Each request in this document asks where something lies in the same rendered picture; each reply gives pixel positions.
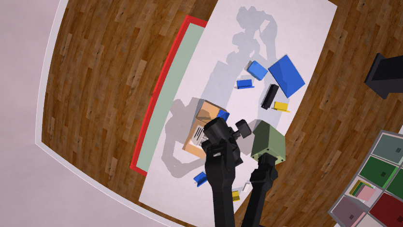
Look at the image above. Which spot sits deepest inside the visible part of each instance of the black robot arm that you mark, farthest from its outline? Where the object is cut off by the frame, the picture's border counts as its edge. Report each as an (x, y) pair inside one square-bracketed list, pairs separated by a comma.
[(220, 173)]

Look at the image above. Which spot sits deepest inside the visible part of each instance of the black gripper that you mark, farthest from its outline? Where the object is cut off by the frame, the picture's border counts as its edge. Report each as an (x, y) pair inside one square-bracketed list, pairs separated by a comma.
[(243, 129)]

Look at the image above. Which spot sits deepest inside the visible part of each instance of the blue box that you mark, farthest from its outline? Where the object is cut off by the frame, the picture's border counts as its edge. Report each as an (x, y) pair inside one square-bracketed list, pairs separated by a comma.
[(257, 70)]

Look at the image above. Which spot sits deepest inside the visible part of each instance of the blue flat rectangular slab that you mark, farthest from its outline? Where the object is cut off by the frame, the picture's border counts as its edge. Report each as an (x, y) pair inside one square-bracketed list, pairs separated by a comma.
[(286, 75)]

